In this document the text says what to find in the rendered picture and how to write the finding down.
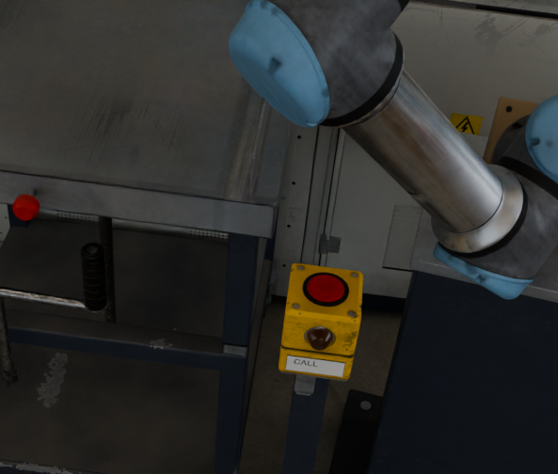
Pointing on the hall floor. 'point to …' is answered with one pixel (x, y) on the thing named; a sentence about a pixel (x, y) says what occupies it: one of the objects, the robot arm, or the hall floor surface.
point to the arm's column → (484, 383)
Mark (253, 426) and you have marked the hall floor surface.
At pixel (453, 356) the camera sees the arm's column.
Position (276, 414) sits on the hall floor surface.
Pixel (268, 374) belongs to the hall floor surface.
